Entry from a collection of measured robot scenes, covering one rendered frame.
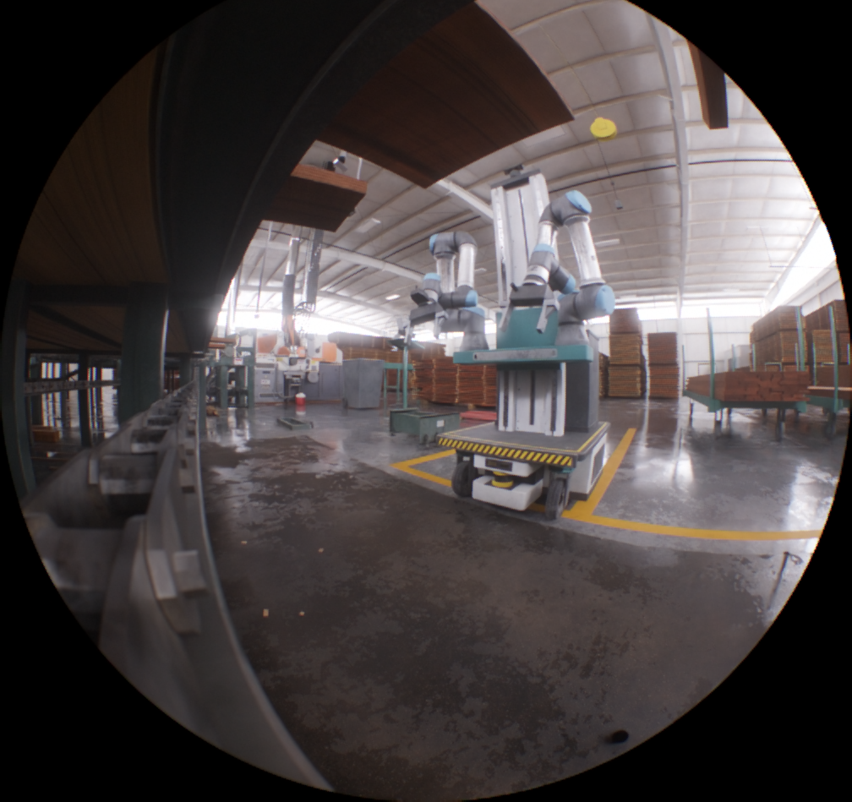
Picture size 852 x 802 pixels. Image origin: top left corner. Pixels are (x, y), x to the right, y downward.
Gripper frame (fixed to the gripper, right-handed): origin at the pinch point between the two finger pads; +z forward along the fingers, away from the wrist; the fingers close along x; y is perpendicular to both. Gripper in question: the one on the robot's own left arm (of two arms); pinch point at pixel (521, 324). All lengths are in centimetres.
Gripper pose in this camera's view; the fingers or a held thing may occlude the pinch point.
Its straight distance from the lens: 87.5
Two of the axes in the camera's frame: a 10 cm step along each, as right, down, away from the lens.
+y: -6.7, -4.1, -6.2
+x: 6.3, 1.3, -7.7
